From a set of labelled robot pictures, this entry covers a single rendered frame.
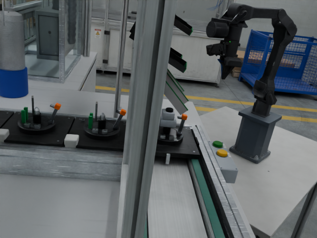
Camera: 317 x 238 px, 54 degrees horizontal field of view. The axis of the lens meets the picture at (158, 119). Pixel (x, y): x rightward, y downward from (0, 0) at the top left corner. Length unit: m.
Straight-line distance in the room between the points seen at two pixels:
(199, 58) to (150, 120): 5.01
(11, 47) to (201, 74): 4.05
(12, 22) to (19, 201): 0.98
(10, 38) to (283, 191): 1.46
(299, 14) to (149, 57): 10.47
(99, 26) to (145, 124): 4.87
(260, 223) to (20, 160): 0.83
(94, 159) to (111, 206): 0.18
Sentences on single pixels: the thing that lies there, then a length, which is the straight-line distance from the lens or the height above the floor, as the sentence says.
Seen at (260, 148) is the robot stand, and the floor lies 0.92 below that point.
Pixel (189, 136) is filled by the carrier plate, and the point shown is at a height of 0.97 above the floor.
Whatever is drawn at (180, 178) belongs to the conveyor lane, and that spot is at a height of 0.92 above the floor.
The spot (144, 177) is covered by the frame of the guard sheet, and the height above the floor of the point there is 1.31.
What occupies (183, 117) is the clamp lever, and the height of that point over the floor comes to 1.07.
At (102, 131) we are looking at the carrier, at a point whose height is 1.00.
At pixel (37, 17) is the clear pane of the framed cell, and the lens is 2.06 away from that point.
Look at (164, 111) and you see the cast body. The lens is 1.19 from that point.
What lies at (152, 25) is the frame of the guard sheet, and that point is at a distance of 0.32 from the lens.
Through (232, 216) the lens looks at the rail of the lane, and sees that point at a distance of 0.95.
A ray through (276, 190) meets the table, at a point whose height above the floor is 0.86.
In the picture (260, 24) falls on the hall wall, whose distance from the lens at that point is 10.32.
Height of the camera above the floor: 1.53
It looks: 24 degrees down
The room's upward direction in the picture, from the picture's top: 8 degrees clockwise
